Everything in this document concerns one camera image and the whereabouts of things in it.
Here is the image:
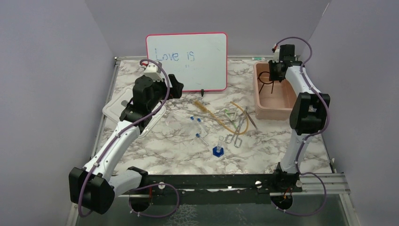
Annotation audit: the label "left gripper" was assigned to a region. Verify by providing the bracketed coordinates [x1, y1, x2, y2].
[148, 74, 184, 110]

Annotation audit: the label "black metal ring support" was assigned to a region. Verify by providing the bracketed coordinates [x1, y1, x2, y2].
[257, 71, 274, 94]

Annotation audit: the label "clear plastic spot plate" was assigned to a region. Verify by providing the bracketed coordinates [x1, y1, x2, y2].
[165, 112, 182, 126]

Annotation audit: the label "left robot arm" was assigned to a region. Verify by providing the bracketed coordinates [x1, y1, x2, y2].
[68, 73, 184, 217]

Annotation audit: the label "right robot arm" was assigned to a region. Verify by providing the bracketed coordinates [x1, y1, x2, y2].
[268, 60, 330, 192]

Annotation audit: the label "pink plastic bin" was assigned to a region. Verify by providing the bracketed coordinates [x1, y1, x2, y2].
[253, 62, 297, 121]

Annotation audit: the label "pink-framed whiteboard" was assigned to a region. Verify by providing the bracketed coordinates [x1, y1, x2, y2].
[145, 32, 228, 92]

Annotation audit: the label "yellow rubber tubing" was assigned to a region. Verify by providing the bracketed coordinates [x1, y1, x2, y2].
[208, 101, 249, 135]

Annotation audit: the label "metal tweezers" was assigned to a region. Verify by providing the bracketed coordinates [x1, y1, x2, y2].
[245, 112, 258, 130]

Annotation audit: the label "white ceramic tube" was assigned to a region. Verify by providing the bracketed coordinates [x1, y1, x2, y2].
[224, 113, 235, 122]

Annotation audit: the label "white plastic bin lid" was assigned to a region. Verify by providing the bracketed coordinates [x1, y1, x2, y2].
[102, 87, 166, 138]

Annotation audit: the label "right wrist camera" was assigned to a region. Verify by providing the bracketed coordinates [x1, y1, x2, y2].
[272, 44, 296, 62]

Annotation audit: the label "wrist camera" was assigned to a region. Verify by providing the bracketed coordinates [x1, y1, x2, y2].
[144, 63, 162, 82]
[272, 44, 296, 62]

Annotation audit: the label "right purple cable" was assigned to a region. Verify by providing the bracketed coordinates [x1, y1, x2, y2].
[270, 37, 331, 217]

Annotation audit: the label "purple cable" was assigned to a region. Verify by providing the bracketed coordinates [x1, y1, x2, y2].
[77, 59, 171, 218]
[270, 37, 331, 217]

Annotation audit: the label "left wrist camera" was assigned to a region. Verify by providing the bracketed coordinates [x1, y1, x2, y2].
[144, 63, 162, 82]

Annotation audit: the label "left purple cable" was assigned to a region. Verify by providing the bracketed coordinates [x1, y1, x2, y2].
[77, 59, 171, 218]

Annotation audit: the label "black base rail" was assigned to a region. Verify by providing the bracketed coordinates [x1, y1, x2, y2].
[124, 174, 302, 205]

